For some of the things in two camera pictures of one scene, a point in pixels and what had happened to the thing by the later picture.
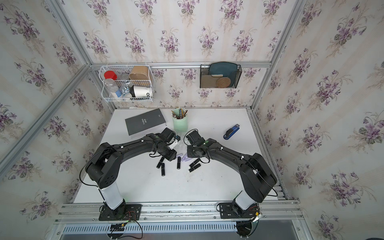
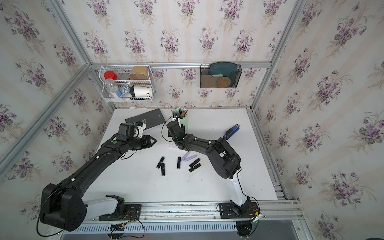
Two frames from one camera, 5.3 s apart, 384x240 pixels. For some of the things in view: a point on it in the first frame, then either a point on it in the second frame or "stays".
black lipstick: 163,169 stays
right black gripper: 189,154 → 169,134
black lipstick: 179,163 stays
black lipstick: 160,162 stays
